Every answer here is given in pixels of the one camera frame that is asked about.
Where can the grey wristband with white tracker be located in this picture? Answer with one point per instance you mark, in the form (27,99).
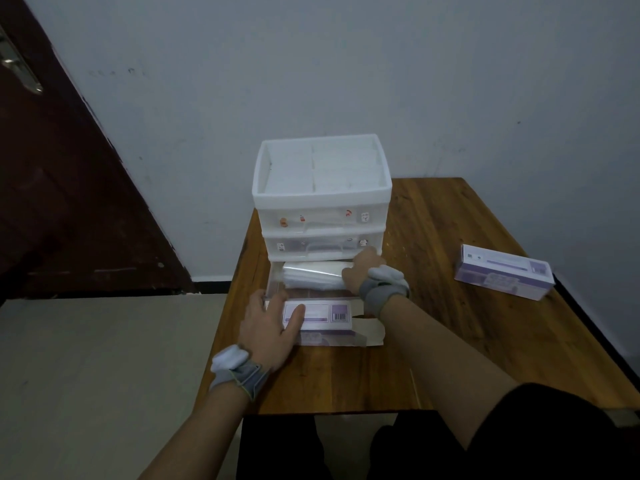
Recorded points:
(245,377)
(380,294)

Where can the person's left forearm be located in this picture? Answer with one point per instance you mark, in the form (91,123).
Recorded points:
(200,439)

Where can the white plastic drawer organizer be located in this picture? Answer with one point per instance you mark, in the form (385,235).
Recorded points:
(320,169)

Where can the dark brown wooden door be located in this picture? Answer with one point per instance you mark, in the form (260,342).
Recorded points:
(65,194)

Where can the person's left hand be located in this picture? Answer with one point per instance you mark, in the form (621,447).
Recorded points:
(265,334)

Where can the purple white box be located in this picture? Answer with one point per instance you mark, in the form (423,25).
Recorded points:
(505,272)
(325,314)

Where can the person's black shirt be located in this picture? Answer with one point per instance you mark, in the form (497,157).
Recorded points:
(550,434)

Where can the person's right hand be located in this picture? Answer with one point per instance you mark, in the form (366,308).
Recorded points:
(362,267)

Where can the person's right forearm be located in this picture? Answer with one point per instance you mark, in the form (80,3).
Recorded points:
(440,364)

